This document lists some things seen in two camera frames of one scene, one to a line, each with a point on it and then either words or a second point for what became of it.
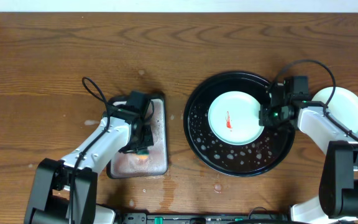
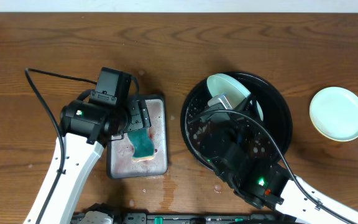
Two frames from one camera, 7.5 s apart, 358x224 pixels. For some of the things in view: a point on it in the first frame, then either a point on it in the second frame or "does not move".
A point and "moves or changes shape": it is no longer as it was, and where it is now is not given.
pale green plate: x=233 y=118 moves or changes shape
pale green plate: x=345 y=106 does not move
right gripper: x=264 y=117 -> x=245 y=107
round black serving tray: x=266 y=150 does not move
